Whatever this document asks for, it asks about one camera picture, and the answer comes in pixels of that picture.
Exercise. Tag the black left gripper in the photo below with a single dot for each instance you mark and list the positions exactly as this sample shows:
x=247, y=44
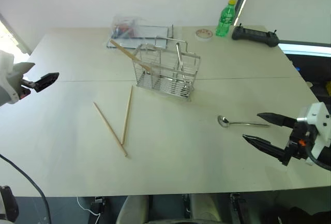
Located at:
x=27, y=87

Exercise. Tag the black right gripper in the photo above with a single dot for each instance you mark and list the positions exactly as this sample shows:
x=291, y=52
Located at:
x=302, y=137

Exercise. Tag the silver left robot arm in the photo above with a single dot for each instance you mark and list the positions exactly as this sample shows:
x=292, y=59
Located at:
x=3, y=98

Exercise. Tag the steel spoon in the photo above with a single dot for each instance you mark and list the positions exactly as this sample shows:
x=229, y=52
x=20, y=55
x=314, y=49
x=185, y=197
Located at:
x=223, y=121

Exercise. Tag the yellow object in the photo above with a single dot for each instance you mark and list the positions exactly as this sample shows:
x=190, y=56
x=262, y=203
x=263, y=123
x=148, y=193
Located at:
x=329, y=87

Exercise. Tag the wooden chopstick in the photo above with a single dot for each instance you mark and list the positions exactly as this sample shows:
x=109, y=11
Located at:
x=110, y=128
x=127, y=115
x=124, y=50

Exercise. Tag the clear plastic bag with items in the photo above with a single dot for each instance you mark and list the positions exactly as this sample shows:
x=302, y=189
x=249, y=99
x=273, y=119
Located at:
x=125, y=27

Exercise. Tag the black remote controller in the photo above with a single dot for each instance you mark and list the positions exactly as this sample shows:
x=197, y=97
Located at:
x=254, y=36

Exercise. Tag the grey rounded robot leg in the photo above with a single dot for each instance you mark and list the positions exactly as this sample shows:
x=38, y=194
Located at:
x=134, y=209
x=204, y=208

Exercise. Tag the roll of tape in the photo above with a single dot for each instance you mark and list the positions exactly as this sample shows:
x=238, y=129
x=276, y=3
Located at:
x=203, y=34

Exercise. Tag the green plastic bottle yellow cap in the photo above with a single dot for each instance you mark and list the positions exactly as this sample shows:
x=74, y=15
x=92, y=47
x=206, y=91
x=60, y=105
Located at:
x=223, y=22

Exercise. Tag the black rounded joint housing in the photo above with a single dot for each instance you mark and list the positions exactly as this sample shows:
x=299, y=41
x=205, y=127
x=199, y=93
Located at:
x=9, y=203

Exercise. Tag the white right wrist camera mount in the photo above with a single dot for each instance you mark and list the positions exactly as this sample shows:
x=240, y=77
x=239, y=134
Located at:
x=319, y=120

